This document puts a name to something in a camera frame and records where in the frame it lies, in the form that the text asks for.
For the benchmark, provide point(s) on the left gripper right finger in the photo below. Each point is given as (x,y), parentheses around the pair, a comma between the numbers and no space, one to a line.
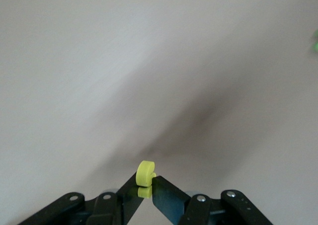
(198,210)

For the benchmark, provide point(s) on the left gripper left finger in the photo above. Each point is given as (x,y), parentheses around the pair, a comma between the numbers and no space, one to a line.
(104,210)

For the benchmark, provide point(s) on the lemon yellow foam character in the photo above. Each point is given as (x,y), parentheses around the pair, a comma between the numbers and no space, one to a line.
(144,172)

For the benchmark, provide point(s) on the green foam letter u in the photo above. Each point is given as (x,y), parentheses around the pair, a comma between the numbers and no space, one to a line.
(316,46)

